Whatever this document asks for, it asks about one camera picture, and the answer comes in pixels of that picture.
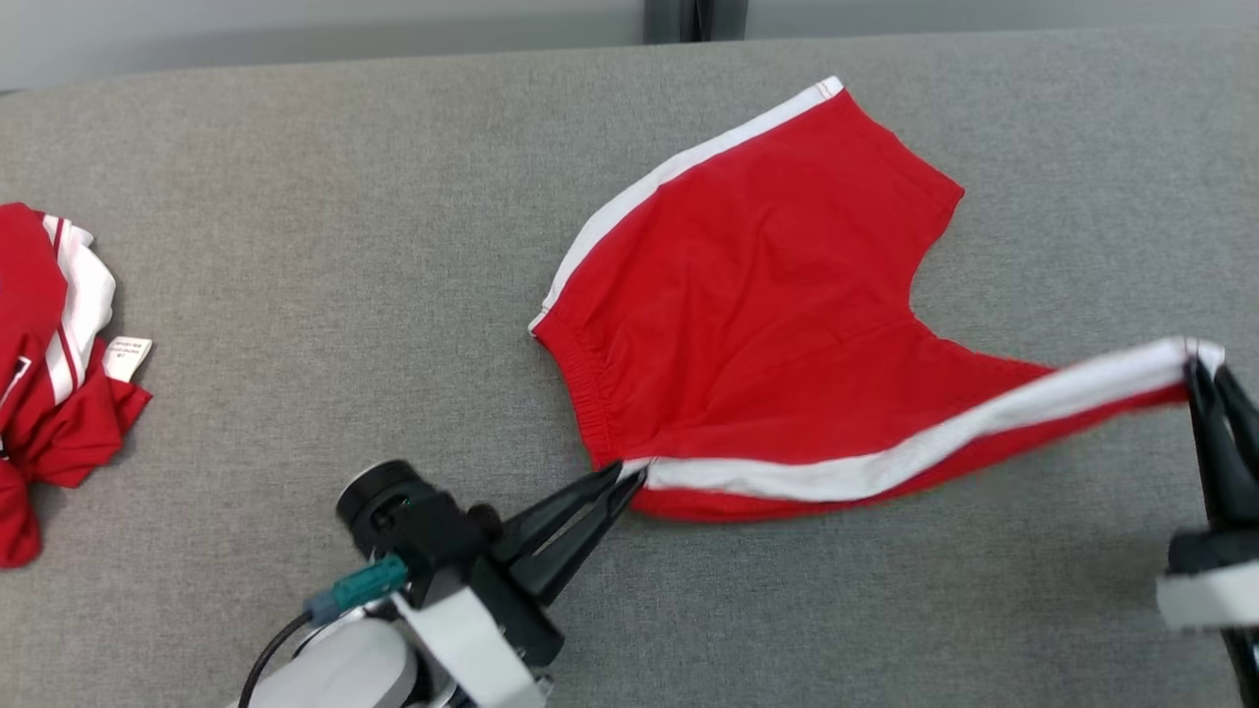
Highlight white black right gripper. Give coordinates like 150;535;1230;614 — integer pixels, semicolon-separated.
1156;359;1259;630

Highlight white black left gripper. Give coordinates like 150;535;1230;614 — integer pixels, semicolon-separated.
393;462;646;708

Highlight red shorts with white stripes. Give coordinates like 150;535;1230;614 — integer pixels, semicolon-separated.
529;77;1226;522

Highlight red white sports jersey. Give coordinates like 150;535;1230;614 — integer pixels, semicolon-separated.
0;202;153;569

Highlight grey fabric sofa seat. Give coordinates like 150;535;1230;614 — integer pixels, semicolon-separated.
0;25;1259;708

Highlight teal left cable connector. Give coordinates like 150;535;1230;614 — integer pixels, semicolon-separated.
305;554;410;626

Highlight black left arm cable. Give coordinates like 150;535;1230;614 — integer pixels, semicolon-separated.
236;610;318;708

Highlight grey vertical partition post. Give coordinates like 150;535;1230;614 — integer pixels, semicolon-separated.
644;0;749;45

